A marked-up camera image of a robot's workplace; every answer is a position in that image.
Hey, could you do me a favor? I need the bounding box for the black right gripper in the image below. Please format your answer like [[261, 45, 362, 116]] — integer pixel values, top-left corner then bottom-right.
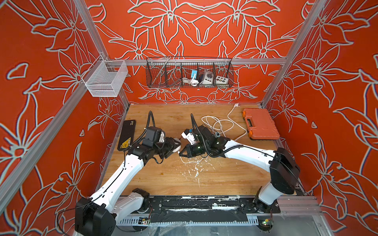
[[177, 143, 210, 159]]

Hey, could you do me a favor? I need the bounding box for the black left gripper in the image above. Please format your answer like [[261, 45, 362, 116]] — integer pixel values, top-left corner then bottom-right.
[[153, 137, 181, 158]]

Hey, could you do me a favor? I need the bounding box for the thin white cable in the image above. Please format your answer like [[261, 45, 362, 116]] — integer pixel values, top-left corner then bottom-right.
[[179, 154, 207, 165]]

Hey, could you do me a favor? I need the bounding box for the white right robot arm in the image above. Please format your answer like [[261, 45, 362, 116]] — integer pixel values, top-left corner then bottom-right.
[[180, 125, 300, 207]]

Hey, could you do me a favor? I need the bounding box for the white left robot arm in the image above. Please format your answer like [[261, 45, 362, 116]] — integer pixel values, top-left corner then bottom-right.
[[74, 137, 181, 236]]

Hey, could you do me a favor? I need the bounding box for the black flat tool case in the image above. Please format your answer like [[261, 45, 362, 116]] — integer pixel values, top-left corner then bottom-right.
[[117, 120, 136, 151]]

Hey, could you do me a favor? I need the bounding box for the white power strip in basket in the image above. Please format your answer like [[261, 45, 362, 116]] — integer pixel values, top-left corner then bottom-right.
[[200, 70, 214, 85]]

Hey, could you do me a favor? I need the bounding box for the blue box in basket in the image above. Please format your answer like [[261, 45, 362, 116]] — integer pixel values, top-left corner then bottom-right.
[[191, 70, 197, 80]]

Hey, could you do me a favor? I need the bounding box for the white socket cube in basket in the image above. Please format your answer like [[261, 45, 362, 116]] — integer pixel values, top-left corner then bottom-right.
[[215, 76, 229, 87]]

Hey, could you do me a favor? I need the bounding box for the orange plastic tool case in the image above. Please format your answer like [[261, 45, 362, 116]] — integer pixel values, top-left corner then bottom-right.
[[242, 108, 280, 140]]

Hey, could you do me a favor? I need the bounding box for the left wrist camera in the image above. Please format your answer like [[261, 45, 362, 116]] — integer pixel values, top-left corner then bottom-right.
[[142, 126, 165, 148]]

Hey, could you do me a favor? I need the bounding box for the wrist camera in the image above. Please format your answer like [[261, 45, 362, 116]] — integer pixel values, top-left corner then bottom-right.
[[142, 126, 165, 148], [181, 129, 199, 146]]

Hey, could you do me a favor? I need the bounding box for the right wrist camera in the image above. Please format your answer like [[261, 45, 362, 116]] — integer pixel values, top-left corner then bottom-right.
[[181, 129, 199, 146]]

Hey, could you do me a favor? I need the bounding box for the white thick power cable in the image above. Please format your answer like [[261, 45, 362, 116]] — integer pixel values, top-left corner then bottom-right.
[[201, 103, 249, 142]]

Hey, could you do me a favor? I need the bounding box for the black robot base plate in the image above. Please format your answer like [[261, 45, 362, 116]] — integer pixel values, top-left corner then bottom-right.
[[122, 195, 281, 223]]

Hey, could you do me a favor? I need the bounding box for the coiled white cable in basket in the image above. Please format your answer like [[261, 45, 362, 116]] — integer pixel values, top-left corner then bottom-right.
[[181, 77, 199, 87]]

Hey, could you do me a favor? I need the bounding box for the black wire wall basket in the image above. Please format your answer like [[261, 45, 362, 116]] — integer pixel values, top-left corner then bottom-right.
[[146, 56, 234, 89]]

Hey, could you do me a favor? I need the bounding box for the clear plastic wall bin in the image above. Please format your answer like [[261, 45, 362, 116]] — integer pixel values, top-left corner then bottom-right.
[[83, 61, 129, 97]]

